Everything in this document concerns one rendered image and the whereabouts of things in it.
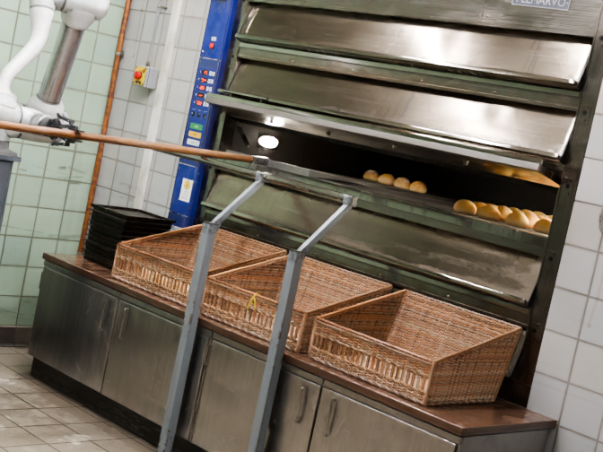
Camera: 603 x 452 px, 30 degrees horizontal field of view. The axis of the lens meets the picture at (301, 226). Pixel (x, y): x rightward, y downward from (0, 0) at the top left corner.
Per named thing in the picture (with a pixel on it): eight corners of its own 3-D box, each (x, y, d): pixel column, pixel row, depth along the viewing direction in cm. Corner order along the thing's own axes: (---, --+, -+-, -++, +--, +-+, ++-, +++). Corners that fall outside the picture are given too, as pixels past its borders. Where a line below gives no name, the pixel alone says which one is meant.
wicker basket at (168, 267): (191, 281, 520) (203, 222, 518) (276, 312, 483) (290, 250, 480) (108, 276, 484) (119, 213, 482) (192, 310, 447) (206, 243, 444)
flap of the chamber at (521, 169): (203, 100, 506) (233, 117, 520) (537, 170, 382) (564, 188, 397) (205, 96, 506) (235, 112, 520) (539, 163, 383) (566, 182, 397)
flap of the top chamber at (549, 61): (239, 41, 513) (258, 4, 516) (579, 90, 390) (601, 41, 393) (233, 36, 510) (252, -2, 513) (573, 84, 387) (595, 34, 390)
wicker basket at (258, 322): (281, 315, 479) (293, 252, 476) (380, 352, 441) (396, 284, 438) (196, 313, 443) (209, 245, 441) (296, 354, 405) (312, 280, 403)
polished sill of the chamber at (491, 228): (225, 163, 523) (227, 154, 523) (554, 249, 399) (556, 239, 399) (215, 161, 519) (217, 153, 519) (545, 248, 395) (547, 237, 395)
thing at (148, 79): (143, 86, 562) (146, 66, 561) (154, 89, 555) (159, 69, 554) (131, 84, 556) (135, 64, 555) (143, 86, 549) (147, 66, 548)
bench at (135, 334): (116, 372, 558) (138, 258, 553) (519, 579, 391) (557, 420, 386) (17, 374, 518) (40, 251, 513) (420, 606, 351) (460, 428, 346)
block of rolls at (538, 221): (530, 221, 487) (533, 209, 487) (629, 247, 454) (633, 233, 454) (447, 209, 444) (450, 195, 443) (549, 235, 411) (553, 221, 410)
